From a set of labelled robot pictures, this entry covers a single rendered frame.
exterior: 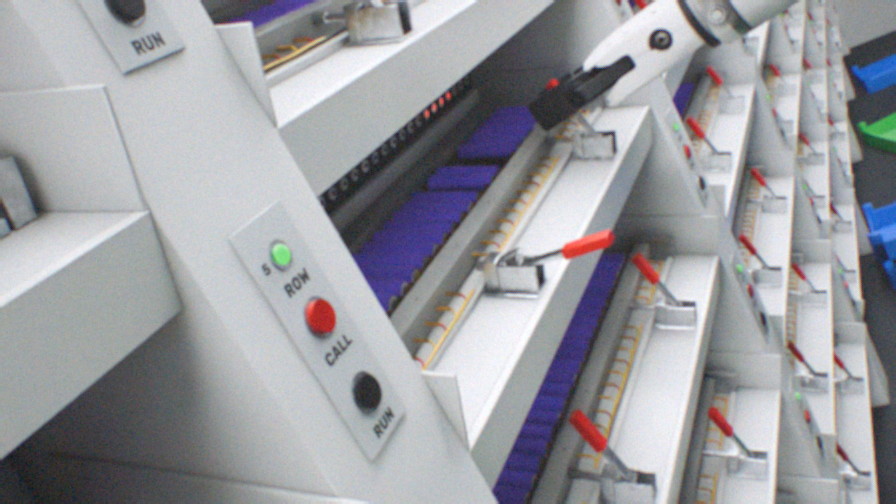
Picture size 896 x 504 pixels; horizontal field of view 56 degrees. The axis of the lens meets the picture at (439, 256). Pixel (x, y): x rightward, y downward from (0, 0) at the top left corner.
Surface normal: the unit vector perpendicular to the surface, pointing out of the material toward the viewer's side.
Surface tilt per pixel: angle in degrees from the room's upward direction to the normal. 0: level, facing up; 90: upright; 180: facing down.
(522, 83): 90
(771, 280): 90
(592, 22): 90
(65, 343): 110
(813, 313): 20
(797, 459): 90
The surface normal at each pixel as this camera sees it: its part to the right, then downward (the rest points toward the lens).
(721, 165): -0.36, 0.46
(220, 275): 0.80, -0.29
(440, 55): 0.91, 0.02
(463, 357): -0.17, -0.89
